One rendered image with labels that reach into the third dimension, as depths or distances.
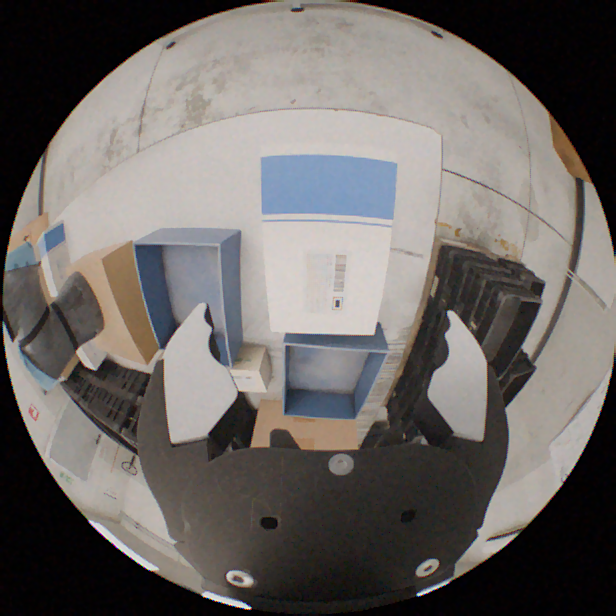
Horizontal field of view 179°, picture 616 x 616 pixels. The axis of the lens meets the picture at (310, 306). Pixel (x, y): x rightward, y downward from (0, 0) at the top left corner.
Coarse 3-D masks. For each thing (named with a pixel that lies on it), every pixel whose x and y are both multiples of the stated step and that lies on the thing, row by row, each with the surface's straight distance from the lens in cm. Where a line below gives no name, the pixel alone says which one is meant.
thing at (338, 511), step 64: (256, 448) 6; (384, 448) 6; (192, 512) 6; (256, 512) 5; (320, 512) 5; (384, 512) 5; (448, 512) 6; (256, 576) 6; (320, 576) 6; (384, 576) 6; (448, 576) 7
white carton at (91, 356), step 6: (90, 342) 81; (84, 348) 80; (90, 348) 81; (96, 348) 82; (78, 354) 90; (84, 354) 81; (90, 354) 81; (96, 354) 82; (102, 354) 83; (84, 360) 87; (90, 360) 81; (96, 360) 82; (102, 360) 83; (90, 366) 85; (96, 366) 82
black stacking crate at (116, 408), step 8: (96, 384) 83; (88, 392) 85; (96, 392) 82; (104, 392) 78; (88, 400) 84; (96, 400) 80; (104, 400) 76; (112, 400) 73; (120, 400) 70; (128, 400) 66; (96, 408) 77; (104, 408) 74; (112, 408) 69; (120, 408) 68; (128, 408) 65; (136, 408) 66; (112, 416) 69; (120, 416) 66; (128, 416) 65; (104, 424) 93; (120, 424) 64; (128, 424) 65; (112, 432) 96; (120, 440) 100; (136, 448) 106
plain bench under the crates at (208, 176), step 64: (192, 128) 36; (256, 128) 31; (320, 128) 30; (384, 128) 31; (128, 192) 44; (192, 192) 34; (256, 192) 30; (256, 256) 32; (256, 320) 37; (384, 320) 37; (384, 384) 50
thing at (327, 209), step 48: (288, 144) 20; (336, 144) 20; (288, 192) 20; (336, 192) 20; (384, 192) 21; (288, 240) 21; (336, 240) 20; (384, 240) 21; (288, 288) 23; (336, 288) 22
